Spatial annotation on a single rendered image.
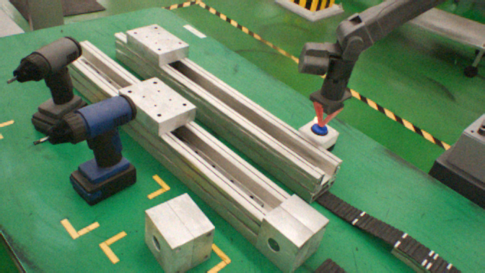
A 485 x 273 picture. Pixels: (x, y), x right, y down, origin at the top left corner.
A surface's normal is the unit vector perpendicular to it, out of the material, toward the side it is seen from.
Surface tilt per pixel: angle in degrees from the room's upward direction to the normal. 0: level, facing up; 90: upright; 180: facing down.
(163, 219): 0
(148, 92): 0
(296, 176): 90
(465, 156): 90
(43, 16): 90
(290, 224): 0
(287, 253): 90
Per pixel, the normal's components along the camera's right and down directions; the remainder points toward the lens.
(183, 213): 0.15, -0.77
